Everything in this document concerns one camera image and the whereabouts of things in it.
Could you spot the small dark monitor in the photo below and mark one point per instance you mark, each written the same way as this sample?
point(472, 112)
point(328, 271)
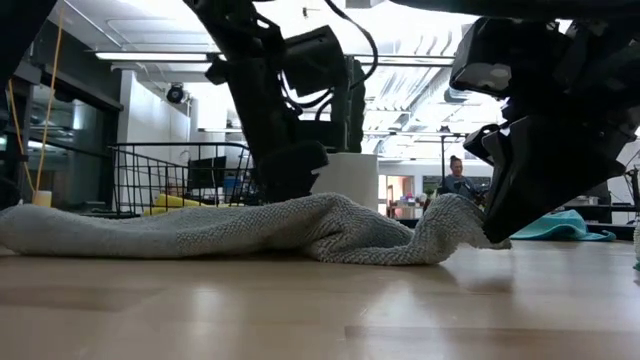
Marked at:
point(207, 172)

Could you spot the light green microfiber towel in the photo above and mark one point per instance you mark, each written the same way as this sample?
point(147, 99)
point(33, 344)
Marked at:
point(637, 250)

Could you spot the green cactus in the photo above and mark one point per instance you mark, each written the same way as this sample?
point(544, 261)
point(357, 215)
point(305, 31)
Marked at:
point(357, 110)

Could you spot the black table frame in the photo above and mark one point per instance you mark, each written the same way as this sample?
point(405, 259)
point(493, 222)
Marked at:
point(622, 232)

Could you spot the white plant pot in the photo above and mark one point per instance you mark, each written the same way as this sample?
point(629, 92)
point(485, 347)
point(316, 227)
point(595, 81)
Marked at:
point(355, 175)

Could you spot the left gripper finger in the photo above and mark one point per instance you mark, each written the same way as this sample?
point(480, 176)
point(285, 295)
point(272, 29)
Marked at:
point(292, 172)

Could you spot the yellow microfiber towel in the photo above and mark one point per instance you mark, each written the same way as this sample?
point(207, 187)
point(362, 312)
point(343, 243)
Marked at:
point(175, 202)

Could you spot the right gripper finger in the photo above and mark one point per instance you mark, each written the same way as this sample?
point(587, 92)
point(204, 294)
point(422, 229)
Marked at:
point(545, 170)

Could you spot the gray microfiber towel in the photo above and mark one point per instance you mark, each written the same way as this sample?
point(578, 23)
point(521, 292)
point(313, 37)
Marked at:
point(250, 230)

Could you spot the yellow cup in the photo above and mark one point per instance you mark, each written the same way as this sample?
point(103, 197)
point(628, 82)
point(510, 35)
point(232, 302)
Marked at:
point(42, 199)

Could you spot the black background rig frame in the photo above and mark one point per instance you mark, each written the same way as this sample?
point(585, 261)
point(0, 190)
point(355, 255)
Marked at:
point(443, 160)

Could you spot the black round ceiling spotlight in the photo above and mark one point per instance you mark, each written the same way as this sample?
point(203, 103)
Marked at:
point(176, 94)

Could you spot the teal microfiber towel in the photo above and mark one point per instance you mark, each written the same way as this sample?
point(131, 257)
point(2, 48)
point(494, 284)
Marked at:
point(560, 227)

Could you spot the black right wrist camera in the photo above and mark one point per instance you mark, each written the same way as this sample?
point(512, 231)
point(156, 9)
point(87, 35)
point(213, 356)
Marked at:
point(500, 55)

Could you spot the standing person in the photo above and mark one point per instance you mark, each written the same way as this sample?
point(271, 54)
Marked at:
point(457, 182)

